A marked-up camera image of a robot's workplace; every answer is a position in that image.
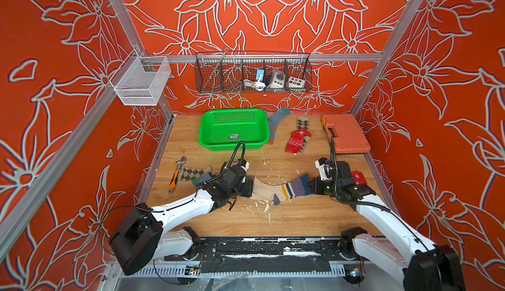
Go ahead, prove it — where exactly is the red penguin christmas sock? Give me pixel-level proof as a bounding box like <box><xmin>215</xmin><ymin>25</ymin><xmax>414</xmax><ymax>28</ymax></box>
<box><xmin>351</xmin><ymin>171</ymin><xmax>368</xmax><ymax>185</ymax></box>

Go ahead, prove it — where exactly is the cream purple striped sock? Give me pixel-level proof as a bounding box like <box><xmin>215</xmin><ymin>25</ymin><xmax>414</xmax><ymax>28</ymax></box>
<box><xmin>251</xmin><ymin>174</ymin><xmax>314</xmax><ymax>206</ymax></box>

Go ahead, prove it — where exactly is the brown argyle sock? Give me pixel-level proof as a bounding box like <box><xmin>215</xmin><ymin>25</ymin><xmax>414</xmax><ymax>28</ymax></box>
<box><xmin>297</xmin><ymin>116</ymin><xmax>310</xmax><ymax>131</ymax></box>
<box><xmin>178</xmin><ymin>166</ymin><xmax>218</xmax><ymax>181</ymax></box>

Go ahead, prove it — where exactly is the green plastic basket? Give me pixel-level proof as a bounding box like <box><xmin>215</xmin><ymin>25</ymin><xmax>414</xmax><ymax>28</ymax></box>
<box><xmin>199</xmin><ymin>108</ymin><xmax>270</xmax><ymax>152</ymax></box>

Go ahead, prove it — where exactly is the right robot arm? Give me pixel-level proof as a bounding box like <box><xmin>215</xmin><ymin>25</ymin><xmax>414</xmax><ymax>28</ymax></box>
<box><xmin>309</xmin><ymin>145</ymin><xmax>466</xmax><ymax>290</ymax></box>

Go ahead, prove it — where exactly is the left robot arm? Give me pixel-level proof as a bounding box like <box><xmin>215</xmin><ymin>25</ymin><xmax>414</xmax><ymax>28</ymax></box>
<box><xmin>109</xmin><ymin>141</ymin><xmax>253</xmax><ymax>276</ymax></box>

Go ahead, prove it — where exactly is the orange tool case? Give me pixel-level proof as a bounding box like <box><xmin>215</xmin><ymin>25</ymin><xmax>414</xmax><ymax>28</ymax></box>
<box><xmin>321</xmin><ymin>114</ymin><xmax>371</xmax><ymax>154</ymax></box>

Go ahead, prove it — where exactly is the red snowflake christmas sock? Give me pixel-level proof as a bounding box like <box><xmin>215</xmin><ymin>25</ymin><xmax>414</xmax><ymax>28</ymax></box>
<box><xmin>285</xmin><ymin>128</ymin><xmax>312</xmax><ymax>155</ymax></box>

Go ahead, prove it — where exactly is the orange adjustable wrench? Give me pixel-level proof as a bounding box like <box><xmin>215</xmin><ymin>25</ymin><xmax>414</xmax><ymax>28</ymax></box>
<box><xmin>168</xmin><ymin>156</ymin><xmax>188</xmax><ymax>194</ymax></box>

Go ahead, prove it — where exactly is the white dotted box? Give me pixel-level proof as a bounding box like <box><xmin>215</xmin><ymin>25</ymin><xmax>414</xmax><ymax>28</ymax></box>
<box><xmin>287</xmin><ymin>77</ymin><xmax>306</xmax><ymax>92</ymax></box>

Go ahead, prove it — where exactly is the blue white small box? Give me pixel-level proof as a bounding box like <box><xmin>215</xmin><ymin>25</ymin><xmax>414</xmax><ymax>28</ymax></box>
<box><xmin>256</xmin><ymin>69</ymin><xmax>264</xmax><ymax>83</ymax></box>

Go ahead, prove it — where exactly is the white power adapter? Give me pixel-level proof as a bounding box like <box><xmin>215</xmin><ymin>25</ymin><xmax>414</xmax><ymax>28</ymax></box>
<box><xmin>268</xmin><ymin>70</ymin><xmax>285</xmax><ymax>89</ymax></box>

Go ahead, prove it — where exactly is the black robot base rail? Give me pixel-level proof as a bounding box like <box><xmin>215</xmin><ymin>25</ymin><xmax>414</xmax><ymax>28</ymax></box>
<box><xmin>160</xmin><ymin>237</ymin><xmax>370</xmax><ymax>278</ymax></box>

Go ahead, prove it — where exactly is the white coiled cable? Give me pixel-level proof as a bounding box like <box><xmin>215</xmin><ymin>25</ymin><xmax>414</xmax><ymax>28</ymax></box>
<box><xmin>242</xmin><ymin>79</ymin><xmax>266</xmax><ymax>92</ymax></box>

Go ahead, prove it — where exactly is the black wire wall basket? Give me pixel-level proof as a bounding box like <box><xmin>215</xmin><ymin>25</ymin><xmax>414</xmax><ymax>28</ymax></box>
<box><xmin>195</xmin><ymin>50</ymin><xmax>313</xmax><ymax>94</ymax></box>

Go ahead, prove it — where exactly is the clear acrylic wall bin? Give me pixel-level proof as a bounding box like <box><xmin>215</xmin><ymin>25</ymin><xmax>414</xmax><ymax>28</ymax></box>
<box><xmin>110</xmin><ymin>57</ymin><xmax>172</xmax><ymax>106</ymax></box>

